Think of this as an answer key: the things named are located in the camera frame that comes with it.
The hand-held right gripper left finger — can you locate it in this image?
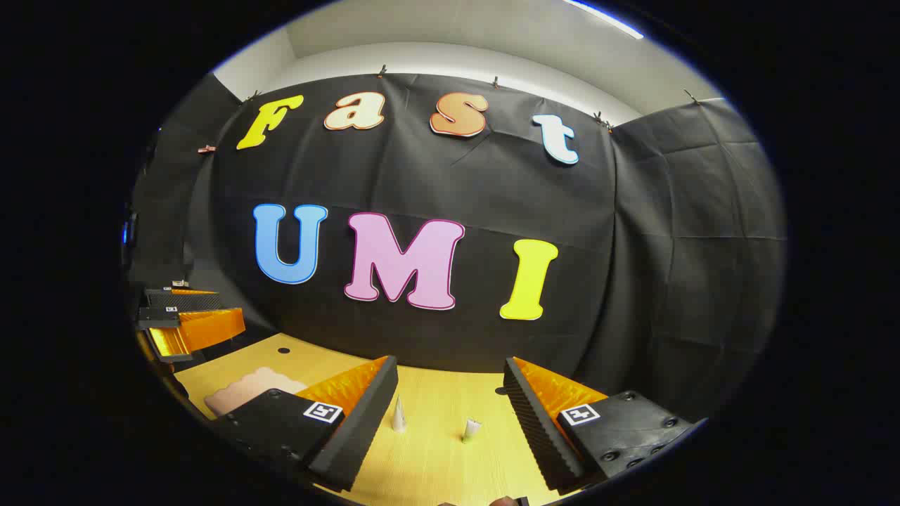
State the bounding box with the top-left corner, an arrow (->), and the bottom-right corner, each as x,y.
210,355 -> 399,494

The pink suitcase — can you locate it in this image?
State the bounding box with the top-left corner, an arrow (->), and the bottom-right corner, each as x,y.
204,367 -> 308,419

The black backdrop cloth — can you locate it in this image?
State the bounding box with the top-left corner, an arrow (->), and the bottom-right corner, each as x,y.
127,70 -> 787,422

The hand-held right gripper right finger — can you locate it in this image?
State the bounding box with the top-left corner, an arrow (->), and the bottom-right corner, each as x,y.
502,356 -> 708,494

